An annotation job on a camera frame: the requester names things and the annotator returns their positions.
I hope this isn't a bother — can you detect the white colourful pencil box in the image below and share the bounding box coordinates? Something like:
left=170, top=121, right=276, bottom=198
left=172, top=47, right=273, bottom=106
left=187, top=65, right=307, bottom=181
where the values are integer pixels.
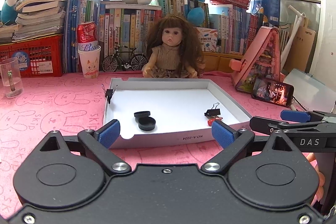
left=196, top=27, right=218, bottom=52

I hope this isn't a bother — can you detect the miniature black bicycle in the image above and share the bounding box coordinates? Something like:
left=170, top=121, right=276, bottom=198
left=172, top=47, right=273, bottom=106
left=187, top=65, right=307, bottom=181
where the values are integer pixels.
left=102, top=46, right=148, bottom=72

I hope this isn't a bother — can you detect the white cat paper cup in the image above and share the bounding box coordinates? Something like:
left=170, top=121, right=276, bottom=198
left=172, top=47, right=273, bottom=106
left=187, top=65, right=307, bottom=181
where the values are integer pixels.
left=78, top=46, right=101, bottom=79

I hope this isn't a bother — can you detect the red plastic crate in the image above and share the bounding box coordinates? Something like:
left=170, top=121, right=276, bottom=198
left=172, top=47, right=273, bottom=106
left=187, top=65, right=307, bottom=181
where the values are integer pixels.
left=1, top=34, right=63, bottom=77

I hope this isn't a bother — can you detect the white cardboard tray box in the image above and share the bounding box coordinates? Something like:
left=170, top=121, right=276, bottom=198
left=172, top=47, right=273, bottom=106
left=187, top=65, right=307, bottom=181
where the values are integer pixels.
left=104, top=79, right=251, bottom=149

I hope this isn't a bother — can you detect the pink bunny tablecloth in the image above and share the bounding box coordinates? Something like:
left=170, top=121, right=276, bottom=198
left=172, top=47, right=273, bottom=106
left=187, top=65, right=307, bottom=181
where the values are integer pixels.
left=1, top=72, right=285, bottom=218

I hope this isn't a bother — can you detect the black round lid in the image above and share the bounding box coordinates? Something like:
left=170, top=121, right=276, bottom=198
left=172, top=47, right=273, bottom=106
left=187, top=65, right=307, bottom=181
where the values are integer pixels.
left=134, top=111, right=150, bottom=120

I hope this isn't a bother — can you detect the right hand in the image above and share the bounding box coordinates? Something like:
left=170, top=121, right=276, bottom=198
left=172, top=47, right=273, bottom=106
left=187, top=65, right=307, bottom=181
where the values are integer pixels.
left=304, top=152, right=326, bottom=205

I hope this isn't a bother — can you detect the blue cardboard box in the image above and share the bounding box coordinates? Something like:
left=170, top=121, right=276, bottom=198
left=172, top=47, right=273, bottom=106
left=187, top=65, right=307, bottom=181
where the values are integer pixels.
left=250, top=0, right=281, bottom=26

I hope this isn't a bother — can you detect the red crayon-like stick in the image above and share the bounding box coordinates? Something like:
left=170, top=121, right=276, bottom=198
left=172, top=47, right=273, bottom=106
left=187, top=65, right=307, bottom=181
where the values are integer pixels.
left=207, top=117, right=223, bottom=127

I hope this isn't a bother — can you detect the black round container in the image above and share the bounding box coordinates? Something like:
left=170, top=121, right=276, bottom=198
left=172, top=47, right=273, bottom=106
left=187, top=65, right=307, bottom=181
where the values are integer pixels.
left=138, top=117, right=156, bottom=131

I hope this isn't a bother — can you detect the red soda can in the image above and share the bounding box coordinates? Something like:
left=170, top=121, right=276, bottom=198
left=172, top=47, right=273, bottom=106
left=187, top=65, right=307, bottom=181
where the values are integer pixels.
left=76, top=22, right=97, bottom=43

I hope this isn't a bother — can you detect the black binder clip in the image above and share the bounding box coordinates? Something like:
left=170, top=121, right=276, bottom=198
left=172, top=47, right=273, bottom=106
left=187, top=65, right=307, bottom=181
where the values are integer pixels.
left=101, top=84, right=118, bottom=104
left=205, top=102, right=221, bottom=117

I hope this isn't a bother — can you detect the pink triangular toy box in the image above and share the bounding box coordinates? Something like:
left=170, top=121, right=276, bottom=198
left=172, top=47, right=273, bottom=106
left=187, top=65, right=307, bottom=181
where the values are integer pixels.
left=229, top=26, right=281, bottom=93

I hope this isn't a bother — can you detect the stack of books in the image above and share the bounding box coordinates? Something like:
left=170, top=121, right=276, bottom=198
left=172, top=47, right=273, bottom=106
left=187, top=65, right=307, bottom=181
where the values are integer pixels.
left=13, top=0, right=69, bottom=42

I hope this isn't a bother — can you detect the small blue white plush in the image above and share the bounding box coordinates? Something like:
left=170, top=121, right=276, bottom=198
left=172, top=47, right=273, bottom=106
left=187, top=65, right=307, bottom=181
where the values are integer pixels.
left=1, top=0, right=18, bottom=26

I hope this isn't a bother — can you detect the black binder clip on edge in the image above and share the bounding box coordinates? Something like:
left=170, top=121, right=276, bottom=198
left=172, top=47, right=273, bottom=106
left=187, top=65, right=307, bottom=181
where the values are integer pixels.
left=101, top=84, right=118, bottom=104

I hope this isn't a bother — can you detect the smartphone playing video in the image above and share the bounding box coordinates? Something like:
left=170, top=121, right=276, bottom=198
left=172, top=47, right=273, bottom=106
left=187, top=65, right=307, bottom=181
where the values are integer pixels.
left=252, top=77, right=294, bottom=107

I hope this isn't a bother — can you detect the brown-haired doll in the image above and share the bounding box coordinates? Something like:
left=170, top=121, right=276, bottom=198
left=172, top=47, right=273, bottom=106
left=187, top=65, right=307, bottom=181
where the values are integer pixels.
left=142, top=15, right=205, bottom=79

